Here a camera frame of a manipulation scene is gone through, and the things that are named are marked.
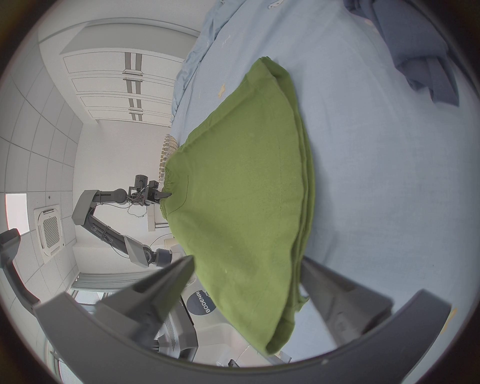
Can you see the pale blue quilt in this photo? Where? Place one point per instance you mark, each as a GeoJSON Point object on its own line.
{"type": "Point", "coordinates": [210, 45]}

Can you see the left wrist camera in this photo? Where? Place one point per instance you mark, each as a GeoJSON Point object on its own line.
{"type": "Point", "coordinates": [153, 185]}

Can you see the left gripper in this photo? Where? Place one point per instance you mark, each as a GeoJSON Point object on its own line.
{"type": "Point", "coordinates": [153, 197]}

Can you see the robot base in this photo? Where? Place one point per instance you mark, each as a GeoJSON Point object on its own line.
{"type": "Point", "coordinates": [198, 303]}

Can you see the bed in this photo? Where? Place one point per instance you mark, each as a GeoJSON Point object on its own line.
{"type": "Point", "coordinates": [375, 168]}

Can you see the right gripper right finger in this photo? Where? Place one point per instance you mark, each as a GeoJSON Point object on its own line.
{"type": "Point", "coordinates": [337, 307]}

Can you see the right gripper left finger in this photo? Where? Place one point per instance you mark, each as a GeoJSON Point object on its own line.
{"type": "Point", "coordinates": [157, 296]}

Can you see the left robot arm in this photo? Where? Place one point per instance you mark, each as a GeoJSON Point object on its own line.
{"type": "Point", "coordinates": [112, 232]}

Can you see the green shorts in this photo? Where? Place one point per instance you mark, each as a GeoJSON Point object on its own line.
{"type": "Point", "coordinates": [243, 187]}

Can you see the white wardrobe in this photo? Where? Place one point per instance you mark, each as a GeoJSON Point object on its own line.
{"type": "Point", "coordinates": [112, 75]}

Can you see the white ceiling air vent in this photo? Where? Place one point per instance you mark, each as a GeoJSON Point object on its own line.
{"type": "Point", "coordinates": [52, 232]}

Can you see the dark blue printed T-shirt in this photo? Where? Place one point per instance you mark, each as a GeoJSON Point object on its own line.
{"type": "Point", "coordinates": [412, 45]}

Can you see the round woven basket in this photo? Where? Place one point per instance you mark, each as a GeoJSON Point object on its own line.
{"type": "Point", "coordinates": [167, 153]}

